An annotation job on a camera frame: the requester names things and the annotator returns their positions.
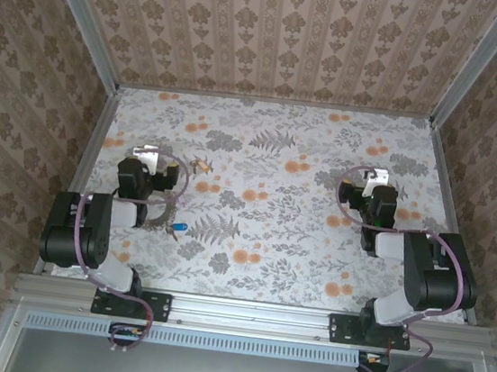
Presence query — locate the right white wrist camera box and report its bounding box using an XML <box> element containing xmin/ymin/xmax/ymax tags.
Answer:
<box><xmin>361</xmin><ymin>166</ymin><xmax>390</xmax><ymax>199</ymax></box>

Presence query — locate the aluminium mounting rail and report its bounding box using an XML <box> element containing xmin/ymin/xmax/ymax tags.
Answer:
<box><xmin>11</xmin><ymin>269</ymin><xmax>497</xmax><ymax>364</ymax></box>

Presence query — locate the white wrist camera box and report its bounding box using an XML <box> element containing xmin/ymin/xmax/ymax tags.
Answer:
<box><xmin>361</xmin><ymin>166</ymin><xmax>390</xmax><ymax>199</ymax></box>
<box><xmin>130</xmin><ymin>144</ymin><xmax>160</xmax><ymax>177</ymax></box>

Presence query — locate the aluminium table side rail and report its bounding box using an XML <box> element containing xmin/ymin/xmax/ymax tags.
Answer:
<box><xmin>32</xmin><ymin>80</ymin><xmax>123</xmax><ymax>282</ymax></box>
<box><xmin>408</xmin><ymin>124</ymin><xmax>497</xmax><ymax>327</ymax></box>

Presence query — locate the black connector board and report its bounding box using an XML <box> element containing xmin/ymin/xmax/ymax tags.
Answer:
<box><xmin>356</xmin><ymin>349</ymin><xmax>392</xmax><ymax>372</ymax></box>
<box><xmin>106</xmin><ymin>320</ymin><xmax>147</xmax><ymax>349</ymax></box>

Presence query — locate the aluminium frame post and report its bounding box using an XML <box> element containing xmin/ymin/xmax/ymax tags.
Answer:
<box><xmin>24</xmin><ymin>0</ymin><xmax>131</xmax><ymax>92</ymax></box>
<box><xmin>430</xmin><ymin>0</ymin><xmax>497</xmax><ymax>136</ymax></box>

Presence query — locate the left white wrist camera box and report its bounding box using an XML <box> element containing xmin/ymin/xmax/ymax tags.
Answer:
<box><xmin>130</xmin><ymin>144</ymin><xmax>160</xmax><ymax>177</ymax></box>

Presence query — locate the slotted white cable duct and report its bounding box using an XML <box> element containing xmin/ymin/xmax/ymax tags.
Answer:
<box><xmin>23</xmin><ymin>308</ymin><xmax>364</xmax><ymax>369</ymax></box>

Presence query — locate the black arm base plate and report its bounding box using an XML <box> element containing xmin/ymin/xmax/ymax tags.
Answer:
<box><xmin>325</xmin><ymin>313</ymin><xmax>415</xmax><ymax>354</ymax></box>
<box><xmin>90</xmin><ymin>284</ymin><xmax>174</xmax><ymax>324</ymax></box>

